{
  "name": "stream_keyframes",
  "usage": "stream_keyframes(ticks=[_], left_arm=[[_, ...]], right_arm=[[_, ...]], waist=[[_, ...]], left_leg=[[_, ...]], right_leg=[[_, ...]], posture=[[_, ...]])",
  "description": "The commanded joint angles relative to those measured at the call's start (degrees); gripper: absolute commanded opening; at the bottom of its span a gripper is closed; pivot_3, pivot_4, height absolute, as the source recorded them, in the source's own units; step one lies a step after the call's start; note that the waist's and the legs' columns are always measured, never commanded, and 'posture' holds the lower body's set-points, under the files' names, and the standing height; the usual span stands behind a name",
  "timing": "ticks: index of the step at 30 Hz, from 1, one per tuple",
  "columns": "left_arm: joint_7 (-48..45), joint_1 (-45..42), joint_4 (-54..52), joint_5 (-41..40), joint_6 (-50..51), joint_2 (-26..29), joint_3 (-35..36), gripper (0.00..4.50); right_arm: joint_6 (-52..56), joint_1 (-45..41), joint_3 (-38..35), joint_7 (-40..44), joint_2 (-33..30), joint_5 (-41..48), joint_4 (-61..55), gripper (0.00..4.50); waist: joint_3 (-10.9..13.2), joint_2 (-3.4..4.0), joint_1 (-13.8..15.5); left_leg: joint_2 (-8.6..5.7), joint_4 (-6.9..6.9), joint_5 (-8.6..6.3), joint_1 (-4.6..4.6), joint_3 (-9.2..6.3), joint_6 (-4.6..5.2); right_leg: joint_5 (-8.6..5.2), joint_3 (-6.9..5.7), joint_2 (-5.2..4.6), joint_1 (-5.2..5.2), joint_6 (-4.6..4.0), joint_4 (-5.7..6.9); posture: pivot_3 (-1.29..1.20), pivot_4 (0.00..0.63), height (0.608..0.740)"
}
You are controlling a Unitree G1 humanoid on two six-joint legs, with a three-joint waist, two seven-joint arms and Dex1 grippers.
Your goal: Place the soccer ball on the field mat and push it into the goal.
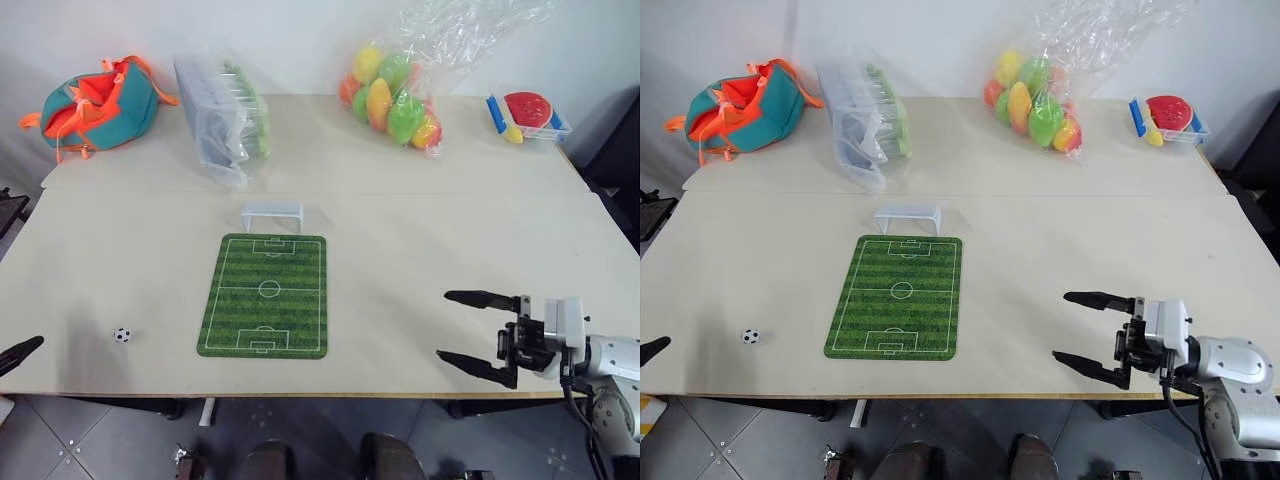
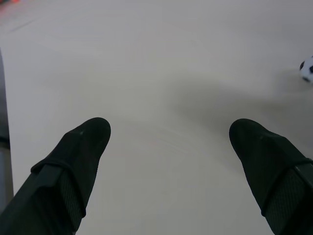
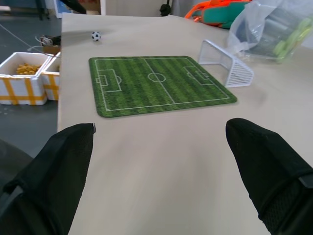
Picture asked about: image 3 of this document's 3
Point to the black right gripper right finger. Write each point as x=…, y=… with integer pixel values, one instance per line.
x=266, y=169

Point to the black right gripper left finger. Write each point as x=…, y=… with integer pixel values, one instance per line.
x=51, y=176

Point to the white miniature goal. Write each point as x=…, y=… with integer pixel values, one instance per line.
x=226, y=66

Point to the green soccer field mat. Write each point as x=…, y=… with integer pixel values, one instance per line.
x=156, y=83

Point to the small soccer ball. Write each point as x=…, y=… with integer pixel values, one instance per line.
x=96, y=36

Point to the small white foam box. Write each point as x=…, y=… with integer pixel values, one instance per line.
x=52, y=80

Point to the large white foam box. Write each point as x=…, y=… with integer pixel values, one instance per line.
x=22, y=80

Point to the brown cardboard box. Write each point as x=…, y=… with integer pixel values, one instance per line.
x=50, y=49

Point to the clear plastic bag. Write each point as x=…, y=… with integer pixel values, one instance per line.
x=269, y=29

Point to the orange green fabric bag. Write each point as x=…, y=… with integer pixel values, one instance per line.
x=215, y=12

